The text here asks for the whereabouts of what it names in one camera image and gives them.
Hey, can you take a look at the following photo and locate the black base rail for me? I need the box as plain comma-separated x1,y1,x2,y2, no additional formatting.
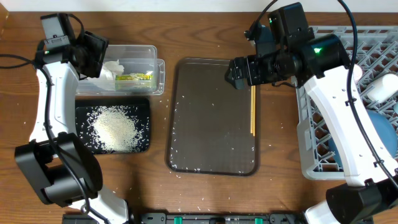
62,212,307,224

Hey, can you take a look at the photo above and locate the white green wrapper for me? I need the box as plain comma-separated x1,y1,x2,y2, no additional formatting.
85,60,156,91

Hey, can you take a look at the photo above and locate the dark blue plate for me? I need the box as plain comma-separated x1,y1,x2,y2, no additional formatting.
328,110,397,168

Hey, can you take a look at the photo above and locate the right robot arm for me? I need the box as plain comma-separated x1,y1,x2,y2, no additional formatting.
224,2,397,223

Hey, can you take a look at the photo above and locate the clear plastic bin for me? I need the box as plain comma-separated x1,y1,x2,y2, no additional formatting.
76,45,165,96

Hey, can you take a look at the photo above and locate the black plastic bin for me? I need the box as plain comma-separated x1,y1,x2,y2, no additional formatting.
74,97,152,156

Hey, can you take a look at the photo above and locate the cream white cup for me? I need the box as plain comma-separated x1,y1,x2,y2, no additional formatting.
367,73,398,103

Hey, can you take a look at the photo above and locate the pile of white rice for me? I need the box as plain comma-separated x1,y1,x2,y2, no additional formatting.
77,105,149,153

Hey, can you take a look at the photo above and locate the pink plastic cup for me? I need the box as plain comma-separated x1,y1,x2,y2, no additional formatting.
352,64,363,84

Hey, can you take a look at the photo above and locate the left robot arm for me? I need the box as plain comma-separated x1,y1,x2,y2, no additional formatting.
14,13,130,223

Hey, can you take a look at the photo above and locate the dark brown serving tray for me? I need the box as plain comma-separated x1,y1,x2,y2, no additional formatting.
165,58,259,176

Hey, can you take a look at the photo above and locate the grey dishwasher rack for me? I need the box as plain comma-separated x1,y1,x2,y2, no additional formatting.
296,26,397,180

